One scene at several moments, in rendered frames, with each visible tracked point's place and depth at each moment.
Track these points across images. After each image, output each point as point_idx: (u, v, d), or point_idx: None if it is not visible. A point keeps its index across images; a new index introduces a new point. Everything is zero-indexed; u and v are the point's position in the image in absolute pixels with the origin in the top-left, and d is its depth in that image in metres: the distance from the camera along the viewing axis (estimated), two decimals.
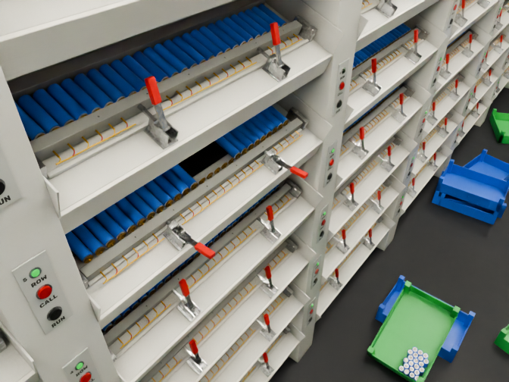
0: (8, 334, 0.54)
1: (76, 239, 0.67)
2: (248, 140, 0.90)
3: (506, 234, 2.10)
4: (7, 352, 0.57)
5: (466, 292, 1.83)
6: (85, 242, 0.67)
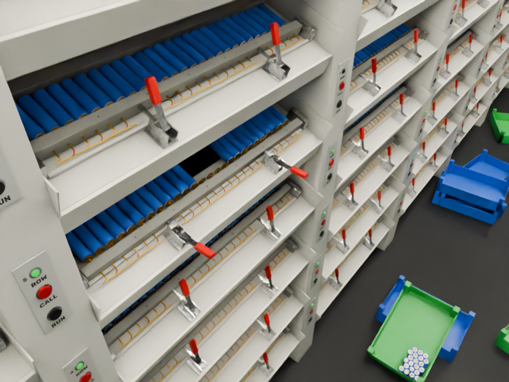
0: (8, 334, 0.54)
1: (76, 239, 0.67)
2: (248, 140, 0.90)
3: (506, 234, 2.10)
4: (7, 352, 0.57)
5: (466, 292, 1.83)
6: (85, 242, 0.67)
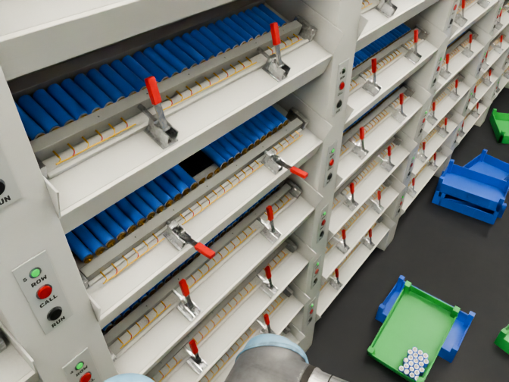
0: (8, 334, 0.54)
1: (76, 239, 0.67)
2: (248, 140, 0.90)
3: (506, 234, 2.10)
4: (7, 352, 0.57)
5: (466, 292, 1.83)
6: (85, 242, 0.67)
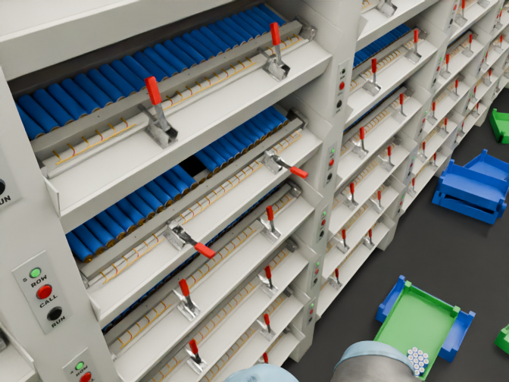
0: (8, 334, 0.54)
1: (76, 239, 0.67)
2: (248, 140, 0.90)
3: (506, 234, 2.10)
4: (7, 352, 0.57)
5: (466, 292, 1.83)
6: (85, 242, 0.67)
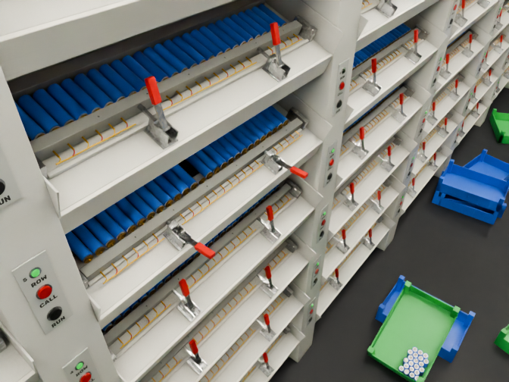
0: (8, 334, 0.54)
1: (76, 239, 0.67)
2: (248, 140, 0.90)
3: (506, 234, 2.10)
4: (7, 352, 0.57)
5: (466, 292, 1.83)
6: (85, 242, 0.67)
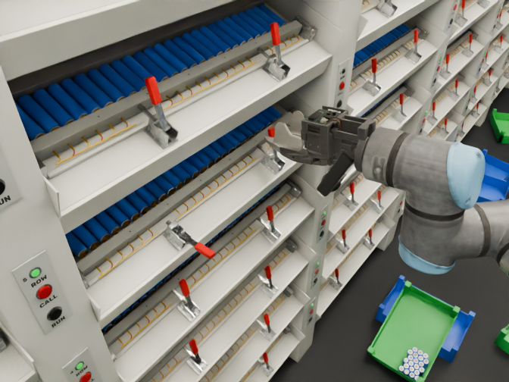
0: (8, 334, 0.54)
1: (70, 234, 0.67)
2: (242, 136, 0.90)
3: None
4: (7, 352, 0.57)
5: (466, 292, 1.83)
6: (79, 236, 0.68)
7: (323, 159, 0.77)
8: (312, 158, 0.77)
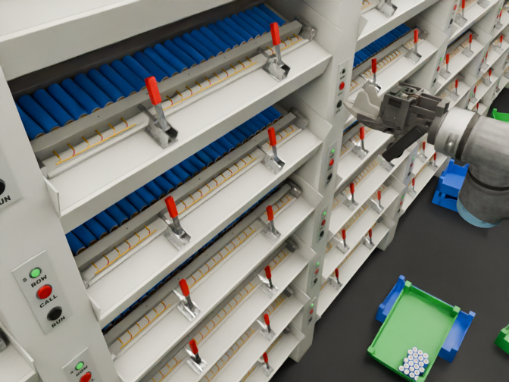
0: (8, 334, 0.54)
1: (69, 232, 0.67)
2: (242, 135, 0.90)
3: (506, 234, 2.10)
4: (7, 352, 0.57)
5: (466, 292, 1.83)
6: (78, 235, 0.68)
7: (398, 129, 0.88)
8: (385, 127, 0.89)
